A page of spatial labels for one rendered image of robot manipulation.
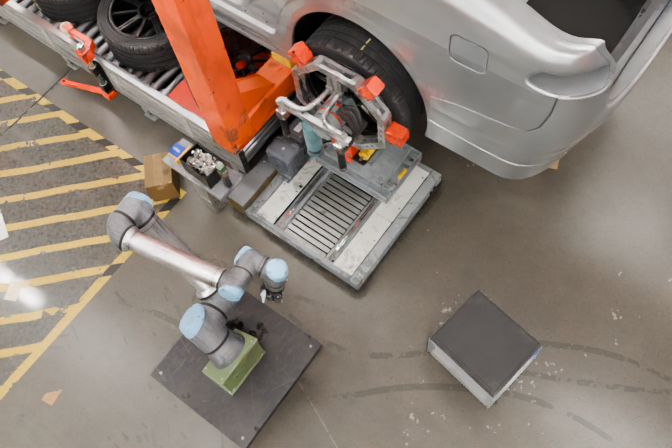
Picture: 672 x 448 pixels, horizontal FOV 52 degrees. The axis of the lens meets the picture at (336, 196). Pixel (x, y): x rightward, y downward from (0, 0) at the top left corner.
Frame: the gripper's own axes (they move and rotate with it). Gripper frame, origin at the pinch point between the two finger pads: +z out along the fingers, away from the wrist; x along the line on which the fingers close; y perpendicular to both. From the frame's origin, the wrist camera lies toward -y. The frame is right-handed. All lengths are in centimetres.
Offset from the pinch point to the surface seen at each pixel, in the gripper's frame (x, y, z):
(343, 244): 45, -44, 48
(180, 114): -43, -123, 38
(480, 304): 101, 7, 6
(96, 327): -89, -14, 86
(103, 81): -92, -167, 68
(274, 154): 8, -88, 24
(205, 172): -29, -72, 16
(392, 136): 56, -60, -38
